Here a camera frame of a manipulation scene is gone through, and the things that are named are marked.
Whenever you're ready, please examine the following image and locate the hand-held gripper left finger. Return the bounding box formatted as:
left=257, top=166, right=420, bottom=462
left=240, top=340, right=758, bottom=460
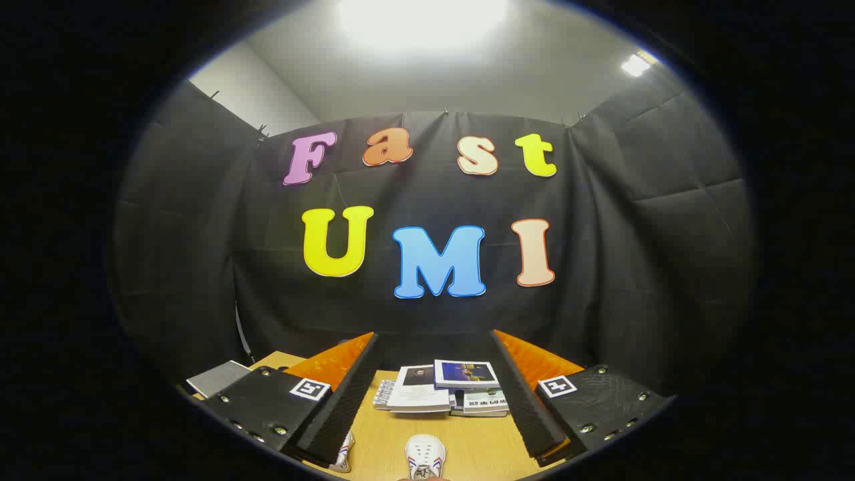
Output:
left=200, top=332, right=383, bottom=470

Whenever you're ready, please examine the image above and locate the grey fabric storage box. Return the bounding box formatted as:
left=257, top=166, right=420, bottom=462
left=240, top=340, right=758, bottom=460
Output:
left=186, top=359, right=253, bottom=399

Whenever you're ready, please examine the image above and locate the white canvas shoe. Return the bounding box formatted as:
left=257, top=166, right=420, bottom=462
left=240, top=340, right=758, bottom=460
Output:
left=404, top=434, right=447, bottom=480
left=329, top=431, right=356, bottom=474

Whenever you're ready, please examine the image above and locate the ceiling light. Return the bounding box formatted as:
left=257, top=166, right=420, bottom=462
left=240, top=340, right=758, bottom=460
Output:
left=620, top=50, right=659, bottom=77
left=337, top=0, right=508, bottom=51

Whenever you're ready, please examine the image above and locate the white book with portrait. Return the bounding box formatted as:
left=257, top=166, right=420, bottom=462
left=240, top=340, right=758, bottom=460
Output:
left=386, top=364, right=452, bottom=415

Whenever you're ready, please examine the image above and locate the blue cover book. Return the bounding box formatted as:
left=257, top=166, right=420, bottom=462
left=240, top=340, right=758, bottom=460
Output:
left=434, top=359, right=500, bottom=390

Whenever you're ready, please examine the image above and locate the white and green book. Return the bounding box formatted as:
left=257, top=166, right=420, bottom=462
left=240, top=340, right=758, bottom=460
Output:
left=461, top=387, right=510, bottom=417

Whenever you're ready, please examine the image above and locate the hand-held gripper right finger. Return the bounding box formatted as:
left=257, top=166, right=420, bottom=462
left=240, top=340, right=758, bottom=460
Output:
left=490, top=329, right=674, bottom=468

